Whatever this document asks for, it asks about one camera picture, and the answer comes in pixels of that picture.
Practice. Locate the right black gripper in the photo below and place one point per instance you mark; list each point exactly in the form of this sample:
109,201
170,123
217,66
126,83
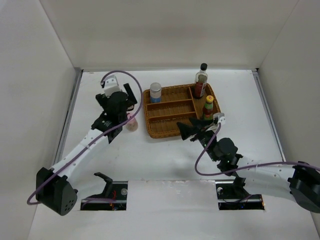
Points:
187,130

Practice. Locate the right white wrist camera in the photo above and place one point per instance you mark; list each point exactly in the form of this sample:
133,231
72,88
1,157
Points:
219,118

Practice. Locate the pink-cap spice shaker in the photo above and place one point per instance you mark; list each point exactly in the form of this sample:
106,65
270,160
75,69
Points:
132,124

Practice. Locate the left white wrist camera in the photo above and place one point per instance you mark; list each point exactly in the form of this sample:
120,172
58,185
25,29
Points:
110,85

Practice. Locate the tall red-label sauce bottle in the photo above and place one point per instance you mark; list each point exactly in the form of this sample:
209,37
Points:
200,81

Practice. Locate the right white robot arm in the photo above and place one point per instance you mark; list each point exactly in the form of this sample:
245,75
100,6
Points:
295,181

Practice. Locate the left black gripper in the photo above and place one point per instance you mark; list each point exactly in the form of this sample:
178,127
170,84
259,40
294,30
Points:
131,100

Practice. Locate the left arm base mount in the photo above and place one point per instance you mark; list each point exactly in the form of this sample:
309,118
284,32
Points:
112,198

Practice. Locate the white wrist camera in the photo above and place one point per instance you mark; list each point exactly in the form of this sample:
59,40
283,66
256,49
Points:
219,118
110,85

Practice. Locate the brown wicker divided tray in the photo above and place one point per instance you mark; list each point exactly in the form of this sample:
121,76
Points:
177,105

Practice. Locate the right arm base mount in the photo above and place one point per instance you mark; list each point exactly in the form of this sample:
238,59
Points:
232,196

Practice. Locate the silver-lid blue-label jar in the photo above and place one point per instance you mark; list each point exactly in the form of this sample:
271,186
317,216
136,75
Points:
155,92

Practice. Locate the green-label yellow-cap sauce bottle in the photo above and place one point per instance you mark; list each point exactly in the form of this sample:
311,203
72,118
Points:
207,111

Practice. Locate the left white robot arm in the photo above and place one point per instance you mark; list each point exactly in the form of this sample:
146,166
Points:
55,187

